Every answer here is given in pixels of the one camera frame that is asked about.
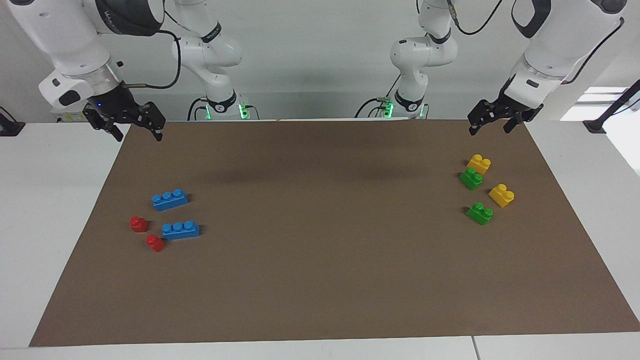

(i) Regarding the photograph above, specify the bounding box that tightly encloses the white box with yellow label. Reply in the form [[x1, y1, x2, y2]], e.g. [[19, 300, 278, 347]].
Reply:
[[50, 107, 88, 123]]

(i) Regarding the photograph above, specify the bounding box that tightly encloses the black right base cable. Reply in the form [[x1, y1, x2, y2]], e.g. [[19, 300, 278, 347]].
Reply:
[[187, 96, 209, 121]]

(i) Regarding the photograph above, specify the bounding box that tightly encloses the black angled camera stand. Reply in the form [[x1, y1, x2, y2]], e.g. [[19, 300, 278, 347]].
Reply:
[[582, 79, 640, 134]]

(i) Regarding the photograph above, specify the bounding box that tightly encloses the black base cable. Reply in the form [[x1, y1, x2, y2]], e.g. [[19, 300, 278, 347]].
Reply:
[[354, 97, 387, 119], [187, 96, 209, 121]]

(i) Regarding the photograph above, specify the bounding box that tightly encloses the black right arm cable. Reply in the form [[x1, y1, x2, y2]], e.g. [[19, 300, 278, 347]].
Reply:
[[122, 29, 182, 91]]

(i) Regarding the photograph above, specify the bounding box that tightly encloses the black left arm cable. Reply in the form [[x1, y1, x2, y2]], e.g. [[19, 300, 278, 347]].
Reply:
[[446, 0, 504, 36]]

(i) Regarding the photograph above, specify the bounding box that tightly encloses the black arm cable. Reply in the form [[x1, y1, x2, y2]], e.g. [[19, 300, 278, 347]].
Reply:
[[122, 29, 182, 91], [446, 0, 504, 36]]

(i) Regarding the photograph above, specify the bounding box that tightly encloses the black left base cable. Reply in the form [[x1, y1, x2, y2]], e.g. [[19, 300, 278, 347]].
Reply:
[[354, 97, 387, 119]]

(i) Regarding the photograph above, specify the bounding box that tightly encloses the black clamp stand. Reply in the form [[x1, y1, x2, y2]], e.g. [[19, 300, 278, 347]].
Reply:
[[0, 106, 26, 137]]

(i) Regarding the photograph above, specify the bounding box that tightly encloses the green two-stud toy brick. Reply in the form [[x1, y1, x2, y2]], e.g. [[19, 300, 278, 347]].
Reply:
[[465, 201, 494, 226], [459, 167, 484, 191]]

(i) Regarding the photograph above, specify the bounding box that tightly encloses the blue three-stud toy brick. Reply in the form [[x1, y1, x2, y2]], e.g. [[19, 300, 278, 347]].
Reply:
[[161, 220, 201, 241], [152, 188, 189, 212]]

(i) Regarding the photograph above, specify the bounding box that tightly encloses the yellow two-stud toy brick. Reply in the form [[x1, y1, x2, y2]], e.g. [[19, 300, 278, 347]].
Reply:
[[466, 154, 492, 176], [488, 183, 515, 208]]

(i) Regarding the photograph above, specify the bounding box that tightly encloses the brown table mat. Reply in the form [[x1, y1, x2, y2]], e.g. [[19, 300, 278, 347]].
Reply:
[[29, 119, 640, 347]]

